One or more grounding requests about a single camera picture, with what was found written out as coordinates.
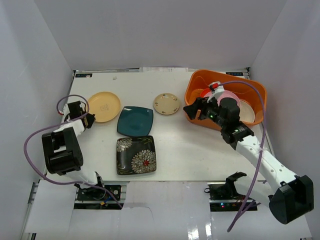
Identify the right black table label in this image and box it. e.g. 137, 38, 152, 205
225, 71, 244, 77

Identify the small orange plate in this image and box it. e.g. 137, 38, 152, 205
200, 88, 212, 98

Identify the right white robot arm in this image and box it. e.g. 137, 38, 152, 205
183, 97, 314, 224

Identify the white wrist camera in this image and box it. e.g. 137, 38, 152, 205
207, 81, 225, 103
58, 103, 70, 119

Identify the black floral square plate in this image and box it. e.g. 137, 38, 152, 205
116, 135, 157, 176

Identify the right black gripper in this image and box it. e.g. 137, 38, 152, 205
183, 94, 227, 129

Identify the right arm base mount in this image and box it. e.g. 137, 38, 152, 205
204, 172, 247, 212

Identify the cream round plate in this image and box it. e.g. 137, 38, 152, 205
239, 100, 256, 123

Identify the teal square plate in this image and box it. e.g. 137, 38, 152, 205
117, 106, 154, 137

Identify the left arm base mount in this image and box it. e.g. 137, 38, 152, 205
73, 184, 124, 210

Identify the pink round plate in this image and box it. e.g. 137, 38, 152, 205
214, 90, 241, 107

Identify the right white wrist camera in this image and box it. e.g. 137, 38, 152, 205
207, 81, 225, 103

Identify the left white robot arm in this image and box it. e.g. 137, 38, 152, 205
41, 101, 106, 200

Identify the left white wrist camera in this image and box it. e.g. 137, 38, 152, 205
58, 103, 70, 119

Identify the orange plastic bin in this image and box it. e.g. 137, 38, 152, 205
184, 69, 267, 127

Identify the yellow round plate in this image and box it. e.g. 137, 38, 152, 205
87, 91, 121, 123

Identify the small beige patterned plate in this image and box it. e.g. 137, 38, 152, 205
153, 93, 181, 116

